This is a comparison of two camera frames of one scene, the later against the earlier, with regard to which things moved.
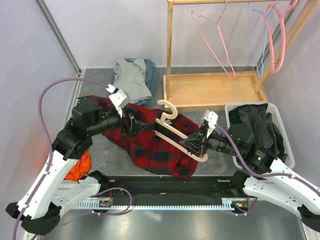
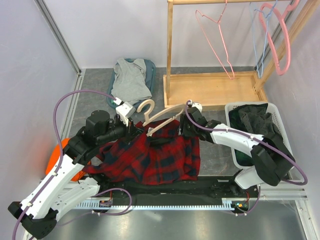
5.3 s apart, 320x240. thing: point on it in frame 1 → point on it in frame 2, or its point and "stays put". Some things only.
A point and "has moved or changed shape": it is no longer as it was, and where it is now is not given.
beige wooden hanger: [202, 157] → [149, 120]
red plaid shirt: [152, 151] has moved or changed shape
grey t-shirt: [130, 78] stays put
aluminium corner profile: [61, 39] stays put
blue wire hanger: [266, 21] stays put
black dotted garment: [261, 124] stays put
